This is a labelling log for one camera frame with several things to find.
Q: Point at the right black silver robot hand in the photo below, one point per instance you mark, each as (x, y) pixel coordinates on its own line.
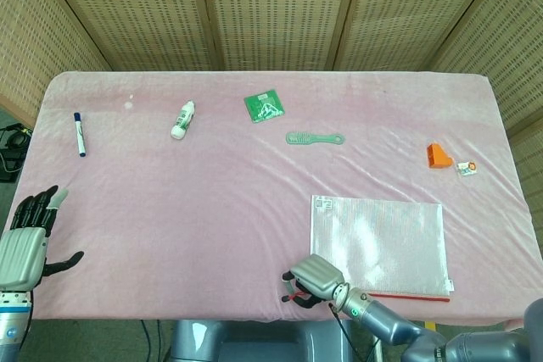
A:
(318, 275)

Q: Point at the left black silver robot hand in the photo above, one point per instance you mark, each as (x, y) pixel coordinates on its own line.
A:
(21, 256)

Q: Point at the clear zipper pouch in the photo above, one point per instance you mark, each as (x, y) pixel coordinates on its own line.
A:
(382, 243)

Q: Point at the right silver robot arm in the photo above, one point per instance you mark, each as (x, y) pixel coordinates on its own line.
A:
(390, 324)

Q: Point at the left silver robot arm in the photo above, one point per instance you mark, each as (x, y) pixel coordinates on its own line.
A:
(12, 324)

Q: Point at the grey robot torso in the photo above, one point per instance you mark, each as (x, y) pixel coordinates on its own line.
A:
(254, 343)

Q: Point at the black device on floor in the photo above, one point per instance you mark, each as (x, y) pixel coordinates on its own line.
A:
(12, 154)

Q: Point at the blue white marker pen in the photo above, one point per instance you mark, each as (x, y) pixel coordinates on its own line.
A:
(80, 135)

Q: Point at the green plastic comb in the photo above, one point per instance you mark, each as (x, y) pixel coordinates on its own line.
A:
(314, 139)

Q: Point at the pink tablecloth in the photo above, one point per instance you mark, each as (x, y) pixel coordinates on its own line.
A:
(191, 218)

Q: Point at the orange plastic block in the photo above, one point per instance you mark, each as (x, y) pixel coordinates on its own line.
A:
(438, 157)

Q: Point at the green square packet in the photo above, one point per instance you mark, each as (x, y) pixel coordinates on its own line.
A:
(264, 105)

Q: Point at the small colourful sticker packet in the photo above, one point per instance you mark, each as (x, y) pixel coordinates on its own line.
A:
(466, 168)

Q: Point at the white glue bottle green label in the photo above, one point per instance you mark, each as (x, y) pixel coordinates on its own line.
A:
(183, 120)

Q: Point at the bamboo folding screen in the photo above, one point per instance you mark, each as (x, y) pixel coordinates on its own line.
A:
(275, 10)

